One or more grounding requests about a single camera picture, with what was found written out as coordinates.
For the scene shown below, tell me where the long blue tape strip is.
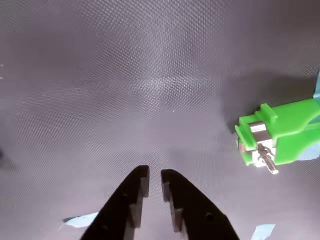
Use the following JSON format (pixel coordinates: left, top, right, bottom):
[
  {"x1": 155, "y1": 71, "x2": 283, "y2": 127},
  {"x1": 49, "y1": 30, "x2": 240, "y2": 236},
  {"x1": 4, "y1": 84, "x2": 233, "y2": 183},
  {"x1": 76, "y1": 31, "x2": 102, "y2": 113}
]
[{"x1": 298, "y1": 66, "x2": 320, "y2": 161}]

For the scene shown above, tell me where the slanted blue tape strip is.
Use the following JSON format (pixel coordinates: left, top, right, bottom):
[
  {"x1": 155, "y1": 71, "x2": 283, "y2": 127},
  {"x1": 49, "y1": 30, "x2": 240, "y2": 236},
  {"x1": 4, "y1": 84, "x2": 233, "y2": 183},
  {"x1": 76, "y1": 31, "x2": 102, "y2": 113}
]
[{"x1": 63, "y1": 211, "x2": 100, "y2": 229}]

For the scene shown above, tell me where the dark grey mat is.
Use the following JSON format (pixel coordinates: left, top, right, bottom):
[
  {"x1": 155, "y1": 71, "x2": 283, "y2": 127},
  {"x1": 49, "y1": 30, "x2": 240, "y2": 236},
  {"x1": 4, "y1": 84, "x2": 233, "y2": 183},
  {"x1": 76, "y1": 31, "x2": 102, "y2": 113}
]
[{"x1": 0, "y1": 0, "x2": 320, "y2": 240}]

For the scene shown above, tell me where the green battery holder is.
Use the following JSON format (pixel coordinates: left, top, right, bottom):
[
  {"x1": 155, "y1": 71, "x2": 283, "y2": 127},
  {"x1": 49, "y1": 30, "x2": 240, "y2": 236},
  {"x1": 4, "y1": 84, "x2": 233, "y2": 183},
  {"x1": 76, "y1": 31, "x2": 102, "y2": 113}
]
[{"x1": 234, "y1": 97, "x2": 320, "y2": 175}]

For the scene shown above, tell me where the short blue tape strip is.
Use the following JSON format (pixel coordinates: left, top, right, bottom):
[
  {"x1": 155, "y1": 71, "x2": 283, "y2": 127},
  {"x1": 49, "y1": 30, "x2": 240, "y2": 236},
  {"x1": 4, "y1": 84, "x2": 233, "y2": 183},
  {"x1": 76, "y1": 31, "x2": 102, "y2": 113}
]
[{"x1": 249, "y1": 223, "x2": 276, "y2": 240}]

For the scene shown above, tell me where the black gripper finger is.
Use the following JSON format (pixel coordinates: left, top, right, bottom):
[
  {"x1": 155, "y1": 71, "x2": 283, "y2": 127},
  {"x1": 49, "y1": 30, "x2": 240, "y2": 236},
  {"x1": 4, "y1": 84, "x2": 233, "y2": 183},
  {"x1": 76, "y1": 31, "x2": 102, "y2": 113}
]
[
  {"x1": 80, "y1": 165, "x2": 150, "y2": 240},
  {"x1": 160, "y1": 168, "x2": 241, "y2": 240}
]

